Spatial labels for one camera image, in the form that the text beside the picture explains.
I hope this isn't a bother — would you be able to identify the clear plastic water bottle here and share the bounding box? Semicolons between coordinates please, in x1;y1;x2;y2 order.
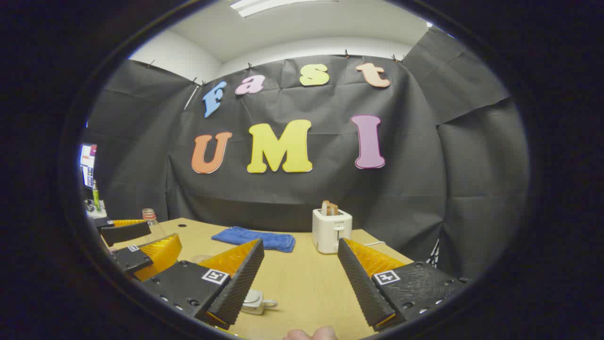
142;208;167;242

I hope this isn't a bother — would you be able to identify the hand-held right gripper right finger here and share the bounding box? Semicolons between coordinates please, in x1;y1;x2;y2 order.
337;238;468;332

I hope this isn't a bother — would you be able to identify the white ceramic teacup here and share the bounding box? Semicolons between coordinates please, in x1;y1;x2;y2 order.
241;289;279;315

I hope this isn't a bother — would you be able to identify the computer monitor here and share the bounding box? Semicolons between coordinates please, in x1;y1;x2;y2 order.
79;144;98;189

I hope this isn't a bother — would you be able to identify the white toaster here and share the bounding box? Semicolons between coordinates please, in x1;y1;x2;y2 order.
312;208;353;254

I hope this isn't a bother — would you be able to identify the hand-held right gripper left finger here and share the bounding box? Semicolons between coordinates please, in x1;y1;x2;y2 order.
142;238;265;330

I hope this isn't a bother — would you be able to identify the blue towel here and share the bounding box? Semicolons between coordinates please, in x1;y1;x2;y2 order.
211;226;296;253

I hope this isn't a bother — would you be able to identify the ceiling light panel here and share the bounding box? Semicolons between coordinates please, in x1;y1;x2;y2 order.
230;0;340;18

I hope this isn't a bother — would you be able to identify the black backdrop cloth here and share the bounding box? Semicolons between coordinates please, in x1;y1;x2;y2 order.
87;26;531;279

